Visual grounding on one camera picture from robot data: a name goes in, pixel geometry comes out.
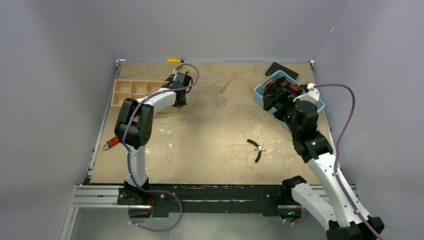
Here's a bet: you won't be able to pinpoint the red handled adjustable wrench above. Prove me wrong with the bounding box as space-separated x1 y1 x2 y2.
101 136 120 151

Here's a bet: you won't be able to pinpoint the black flat box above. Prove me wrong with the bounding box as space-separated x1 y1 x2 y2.
265 62 299 80

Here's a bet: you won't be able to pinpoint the yellow handled screwdriver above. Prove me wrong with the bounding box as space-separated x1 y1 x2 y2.
167 58 190 63

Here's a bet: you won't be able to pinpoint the wooden compartment tray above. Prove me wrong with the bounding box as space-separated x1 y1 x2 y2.
109 79 168 113

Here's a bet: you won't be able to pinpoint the light blue plastic basket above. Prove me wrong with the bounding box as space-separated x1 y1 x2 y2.
253 70 326 131

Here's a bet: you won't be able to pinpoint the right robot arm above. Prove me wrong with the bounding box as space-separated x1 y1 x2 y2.
263 90 385 240

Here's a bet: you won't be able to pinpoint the orange black striped tie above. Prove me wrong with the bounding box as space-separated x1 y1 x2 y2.
263 76 302 100

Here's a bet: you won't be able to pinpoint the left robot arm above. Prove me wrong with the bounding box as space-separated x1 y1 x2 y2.
114 72 194 205

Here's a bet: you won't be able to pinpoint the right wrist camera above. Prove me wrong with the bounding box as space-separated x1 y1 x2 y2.
293 83 320 104

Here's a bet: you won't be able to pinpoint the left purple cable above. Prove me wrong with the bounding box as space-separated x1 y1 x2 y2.
121 63 201 233

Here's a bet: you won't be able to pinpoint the black base frame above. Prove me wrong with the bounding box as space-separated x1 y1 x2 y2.
117 183 303 221

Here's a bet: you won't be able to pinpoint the black handled cutters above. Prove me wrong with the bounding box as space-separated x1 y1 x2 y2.
246 139 266 163

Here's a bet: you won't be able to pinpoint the yellow cable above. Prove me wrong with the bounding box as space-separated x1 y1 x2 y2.
221 71 255 93

